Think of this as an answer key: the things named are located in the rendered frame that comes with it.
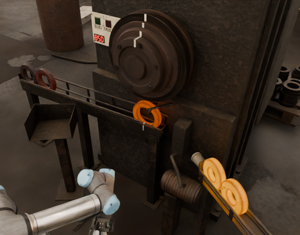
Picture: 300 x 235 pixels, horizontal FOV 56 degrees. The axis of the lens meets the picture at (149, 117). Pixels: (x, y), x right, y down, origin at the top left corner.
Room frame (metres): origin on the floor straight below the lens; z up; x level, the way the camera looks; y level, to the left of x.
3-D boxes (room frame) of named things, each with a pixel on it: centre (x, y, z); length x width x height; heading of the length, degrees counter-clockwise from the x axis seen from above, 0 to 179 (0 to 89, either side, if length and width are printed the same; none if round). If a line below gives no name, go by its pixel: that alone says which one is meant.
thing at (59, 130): (1.38, 0.60, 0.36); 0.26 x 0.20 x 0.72; 93
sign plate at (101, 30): (1.61, 0.25, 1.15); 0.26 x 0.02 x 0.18; 58
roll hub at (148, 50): (1.26, 0.07, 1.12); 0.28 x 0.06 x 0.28; 58
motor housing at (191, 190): (1.05, -0.19, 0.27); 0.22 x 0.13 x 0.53; 58
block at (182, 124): (1.23, -0.19, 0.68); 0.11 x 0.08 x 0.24; 148
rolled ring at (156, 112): (1.34, 0.02, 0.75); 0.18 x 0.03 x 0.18; 59
